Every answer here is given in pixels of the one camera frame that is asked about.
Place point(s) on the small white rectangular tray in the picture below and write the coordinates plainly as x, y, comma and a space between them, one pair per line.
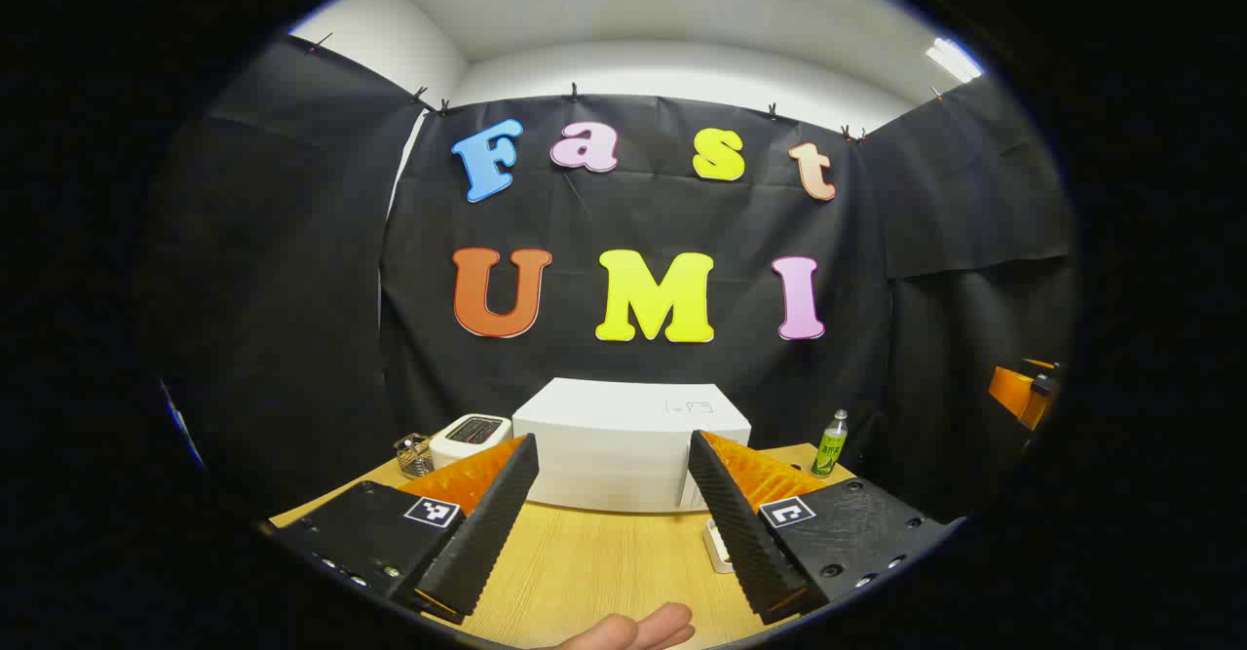
716, 545

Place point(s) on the white microwave oven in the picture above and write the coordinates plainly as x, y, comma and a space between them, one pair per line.
623, 445

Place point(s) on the green drink bottle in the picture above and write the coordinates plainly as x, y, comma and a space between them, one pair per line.
830, 450

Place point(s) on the white toaster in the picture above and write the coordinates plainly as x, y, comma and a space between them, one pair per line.
453, 447

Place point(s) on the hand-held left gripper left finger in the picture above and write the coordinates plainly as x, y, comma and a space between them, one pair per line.
487, 533

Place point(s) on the ceiling light panel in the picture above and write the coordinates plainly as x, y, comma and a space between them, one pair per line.
955, 58

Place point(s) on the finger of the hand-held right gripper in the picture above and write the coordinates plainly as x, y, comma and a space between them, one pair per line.
1013, 392

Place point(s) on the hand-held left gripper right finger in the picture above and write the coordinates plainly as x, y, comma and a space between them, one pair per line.
740, 533

